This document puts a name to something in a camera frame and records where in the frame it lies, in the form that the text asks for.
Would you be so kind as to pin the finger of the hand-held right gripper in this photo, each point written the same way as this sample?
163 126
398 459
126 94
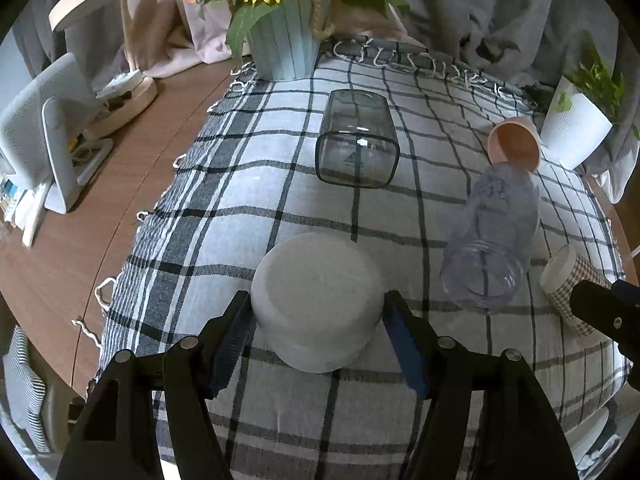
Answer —
607 312

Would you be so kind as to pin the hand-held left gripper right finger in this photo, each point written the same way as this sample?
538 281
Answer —
406 347

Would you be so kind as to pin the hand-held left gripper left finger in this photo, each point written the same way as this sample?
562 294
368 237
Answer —
228 347

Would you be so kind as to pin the white round bowl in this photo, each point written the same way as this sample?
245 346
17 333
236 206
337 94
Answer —
316 300

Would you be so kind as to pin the checkered paper cup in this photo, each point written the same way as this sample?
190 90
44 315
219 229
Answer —
567 280

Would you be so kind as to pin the clear round plastic cup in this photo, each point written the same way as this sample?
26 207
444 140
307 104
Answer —
495 237

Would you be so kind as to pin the pink cup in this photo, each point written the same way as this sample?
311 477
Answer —
515 142

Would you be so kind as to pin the dark square glass cup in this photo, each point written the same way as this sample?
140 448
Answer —
357 140

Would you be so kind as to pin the plaid tablecloth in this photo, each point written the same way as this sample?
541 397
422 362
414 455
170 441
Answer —
300 210

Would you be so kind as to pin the white plant pot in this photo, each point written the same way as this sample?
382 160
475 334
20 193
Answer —
575 127

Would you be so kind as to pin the striped cloth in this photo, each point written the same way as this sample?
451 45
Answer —
22 390

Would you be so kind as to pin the green potted plant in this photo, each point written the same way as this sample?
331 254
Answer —
602 82

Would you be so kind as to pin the white desk fan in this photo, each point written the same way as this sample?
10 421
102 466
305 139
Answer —
42 130

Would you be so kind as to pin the teal flower pot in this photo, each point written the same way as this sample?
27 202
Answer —
287 35

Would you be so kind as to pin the wooden round desk lamp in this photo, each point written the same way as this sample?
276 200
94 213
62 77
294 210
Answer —
107 30

